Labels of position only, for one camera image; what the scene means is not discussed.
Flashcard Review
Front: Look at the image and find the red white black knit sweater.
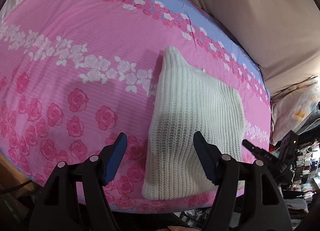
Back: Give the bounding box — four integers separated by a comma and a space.
142, 46, 246, 200

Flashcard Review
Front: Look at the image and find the pale floral hanging cloth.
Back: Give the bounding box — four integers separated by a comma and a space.
270, 76, 319, 145

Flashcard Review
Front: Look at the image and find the pink floral bed sheet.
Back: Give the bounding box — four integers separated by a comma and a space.
1, 0, 271, 214

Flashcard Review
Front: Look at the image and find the beige fabric backdrop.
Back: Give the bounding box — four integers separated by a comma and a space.
190, 0, 319, 94

